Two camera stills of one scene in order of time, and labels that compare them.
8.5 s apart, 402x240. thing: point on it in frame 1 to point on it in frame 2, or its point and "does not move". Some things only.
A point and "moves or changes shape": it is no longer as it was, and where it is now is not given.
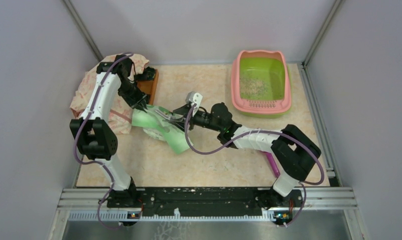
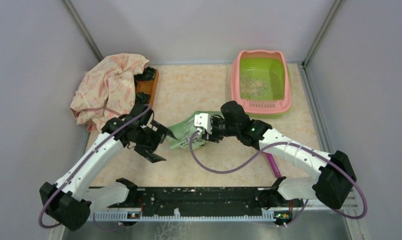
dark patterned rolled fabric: (148, 74) does not move
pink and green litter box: (261, 84) does not move
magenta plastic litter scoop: (273, 164) does not move
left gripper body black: (131, 94) to (149, 137)
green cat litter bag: (157, 121) moves or changes shape
